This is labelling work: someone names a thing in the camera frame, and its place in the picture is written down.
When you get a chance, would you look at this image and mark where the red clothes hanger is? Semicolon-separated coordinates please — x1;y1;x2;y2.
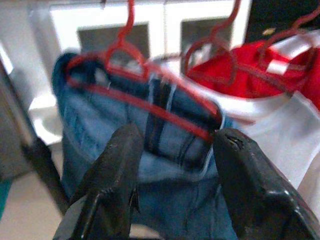
258;4;320;96
182;0;241;86
65;0;223;143

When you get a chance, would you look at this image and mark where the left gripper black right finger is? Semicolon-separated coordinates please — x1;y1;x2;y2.
213;127;320;240

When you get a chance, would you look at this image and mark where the white glass door cabinet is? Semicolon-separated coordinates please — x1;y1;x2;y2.
48;0;251;66

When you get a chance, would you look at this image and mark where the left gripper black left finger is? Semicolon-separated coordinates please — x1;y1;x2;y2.
52;123;144;240

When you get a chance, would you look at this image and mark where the red collared shirt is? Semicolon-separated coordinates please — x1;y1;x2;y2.
186;41;320;100

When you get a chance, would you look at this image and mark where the black clothes rack frame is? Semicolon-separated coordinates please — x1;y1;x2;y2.
22;138;71;213

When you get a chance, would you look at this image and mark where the blue denim garment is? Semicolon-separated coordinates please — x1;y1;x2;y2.
51;52;238;240

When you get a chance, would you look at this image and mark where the teal floor mat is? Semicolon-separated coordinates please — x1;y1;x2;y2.
0;178;12;218

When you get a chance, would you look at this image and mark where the white shirt with red trim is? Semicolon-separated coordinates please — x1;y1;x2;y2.
174;59;320;196

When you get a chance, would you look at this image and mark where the black appliance with gold label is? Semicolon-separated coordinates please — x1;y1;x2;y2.
246;0;320;43

